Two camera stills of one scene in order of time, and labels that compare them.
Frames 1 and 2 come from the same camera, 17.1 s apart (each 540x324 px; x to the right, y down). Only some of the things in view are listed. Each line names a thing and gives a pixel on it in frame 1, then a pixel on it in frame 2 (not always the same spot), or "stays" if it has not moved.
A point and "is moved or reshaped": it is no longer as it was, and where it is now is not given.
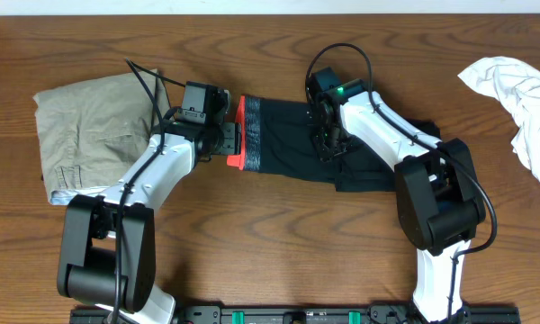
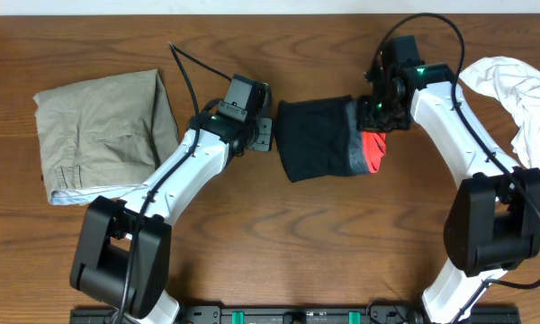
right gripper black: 325,152 → 366,121
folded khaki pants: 92,132 stays
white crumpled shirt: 532,98 stays
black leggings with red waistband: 274,137 is moved or reshaped
